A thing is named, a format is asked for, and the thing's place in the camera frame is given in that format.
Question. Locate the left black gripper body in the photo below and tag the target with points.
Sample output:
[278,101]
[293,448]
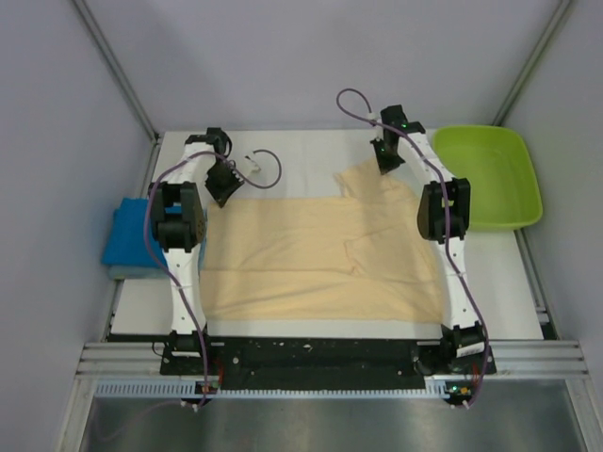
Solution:
[220,180]

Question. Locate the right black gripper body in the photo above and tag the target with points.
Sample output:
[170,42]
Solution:
[386,159]

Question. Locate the beige t shirt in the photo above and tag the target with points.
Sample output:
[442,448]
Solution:
[354,256]

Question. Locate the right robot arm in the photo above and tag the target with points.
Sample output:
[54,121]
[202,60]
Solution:
[442,219]

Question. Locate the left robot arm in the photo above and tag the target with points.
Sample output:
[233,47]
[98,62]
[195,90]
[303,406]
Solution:
[177,223]

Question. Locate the folded blue t shirt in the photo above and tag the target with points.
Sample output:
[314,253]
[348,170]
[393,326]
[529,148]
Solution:
[125,245]

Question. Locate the green plastic bin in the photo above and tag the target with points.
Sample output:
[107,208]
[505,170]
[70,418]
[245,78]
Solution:
[505,194]

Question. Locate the folded light blue striped shirt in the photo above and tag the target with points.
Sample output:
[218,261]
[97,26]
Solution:
[123,273]

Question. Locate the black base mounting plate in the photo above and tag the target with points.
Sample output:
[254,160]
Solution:
[318,364]

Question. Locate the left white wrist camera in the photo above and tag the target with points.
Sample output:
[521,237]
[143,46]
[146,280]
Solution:
[249,165]

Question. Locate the grey slotted cable duct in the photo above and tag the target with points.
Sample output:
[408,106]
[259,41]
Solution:
[114,388]

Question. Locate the aluminium frame rail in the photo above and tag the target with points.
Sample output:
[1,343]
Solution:
[531,359]

